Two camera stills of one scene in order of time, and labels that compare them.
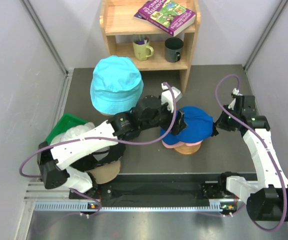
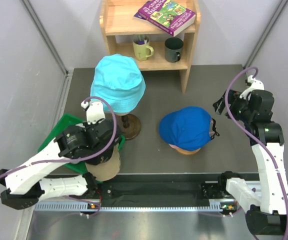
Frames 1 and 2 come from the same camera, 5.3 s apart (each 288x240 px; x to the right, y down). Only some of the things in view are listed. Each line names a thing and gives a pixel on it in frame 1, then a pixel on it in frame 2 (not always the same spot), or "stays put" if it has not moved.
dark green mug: x=173 y=47 stays put
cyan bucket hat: x=117 y=86 stays put
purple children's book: x=166 y=15 stays put
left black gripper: x=179 y=123 → x=89 y=126
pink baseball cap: x=169 y=145 → x=173 y=145
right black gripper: x=220 y=123 → x=233 y=98
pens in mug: x=142 y=42 stays put
